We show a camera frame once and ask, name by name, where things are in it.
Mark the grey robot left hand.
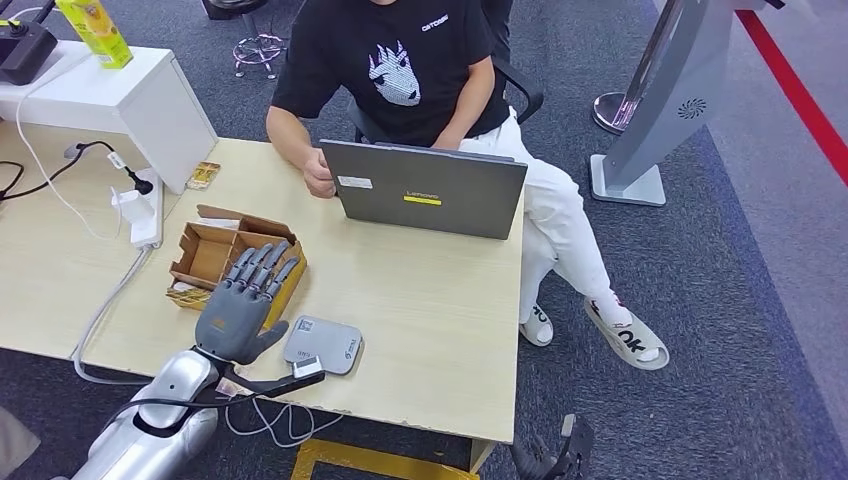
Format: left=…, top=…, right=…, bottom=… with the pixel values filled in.
left=193, top=239, right=303, bottom=367

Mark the person's right hand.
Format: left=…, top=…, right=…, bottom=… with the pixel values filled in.
left=302, top=148, right=337, bottom=200

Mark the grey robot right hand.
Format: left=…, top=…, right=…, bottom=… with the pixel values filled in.
left=508, top=413, right=596, bottom=480

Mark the yellow room key card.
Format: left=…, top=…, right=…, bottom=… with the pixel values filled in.
left=165, top=288, right=212, bottom=310

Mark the grey card reader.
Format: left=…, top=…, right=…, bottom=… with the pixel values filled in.
left=283, top=315, right=364, bottom=377

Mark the person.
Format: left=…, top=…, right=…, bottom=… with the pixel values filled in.
left=266, top=0, right=670, bottom=372

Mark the cardboard organizer box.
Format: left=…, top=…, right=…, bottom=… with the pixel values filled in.
left=165, top=203, right=309, bottom=331

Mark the grey Lenovo laptop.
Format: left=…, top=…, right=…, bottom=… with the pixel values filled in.
left=319, top=139, right=529, bottom=241

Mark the white slide sandal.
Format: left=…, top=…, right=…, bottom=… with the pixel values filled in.
left=582, top=293, right=670, bottom=372
left=518, top=301, right=555, bottom=348

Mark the white power strip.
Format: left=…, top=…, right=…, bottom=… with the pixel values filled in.
left=111, top=166, right=165, bottom=250

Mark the chrome base stool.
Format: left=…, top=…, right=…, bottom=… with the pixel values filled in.
left=201, top=0, right=293, bottom=81

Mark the white power adapter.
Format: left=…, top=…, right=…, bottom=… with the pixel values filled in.
left=110, top=187, right=155, bottom=230

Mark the white cabinet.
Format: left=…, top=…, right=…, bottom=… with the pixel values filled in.
left=0, top=38, right=220, bottom=195

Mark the black office chair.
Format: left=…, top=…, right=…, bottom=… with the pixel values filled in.
left=349, top=0, right=545, bottom=144

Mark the yellow green carton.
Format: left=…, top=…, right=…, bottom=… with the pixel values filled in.
left=54, top=0, right=134, bottom=70

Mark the black desktop device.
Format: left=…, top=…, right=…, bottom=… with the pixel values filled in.
left=0, top=0, right=60, bottom=86

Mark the grey kiosk stand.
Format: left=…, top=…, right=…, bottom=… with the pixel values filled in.
left=589, top=0, right=790, bottom=208

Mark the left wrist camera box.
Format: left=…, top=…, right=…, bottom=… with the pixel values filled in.
left=291, top=355, right=325, bottom=381

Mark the looped white cable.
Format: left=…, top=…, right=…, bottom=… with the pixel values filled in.
left=223, top=396, right=346, bottom=450

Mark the grey power strip cord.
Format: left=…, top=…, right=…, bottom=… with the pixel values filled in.
left=71, top=245, right=155, bottom=387

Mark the black plug with cable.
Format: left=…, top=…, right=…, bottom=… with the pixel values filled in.
left=0, top=139, right=155, bottom=202

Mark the yellow metal frame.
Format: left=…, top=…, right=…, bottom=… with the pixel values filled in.
left=290, top=438, right=482, bottom=480

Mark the thin white cable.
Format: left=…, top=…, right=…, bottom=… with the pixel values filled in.
left=9, top=5, right=124, bottom=241

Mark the black cable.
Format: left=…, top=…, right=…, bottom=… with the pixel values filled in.
left=0, top=160, right=26, bottom=200

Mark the chrome stanchion post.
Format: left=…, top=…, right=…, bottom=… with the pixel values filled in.
left=592, top=0, right=685, bottom=136

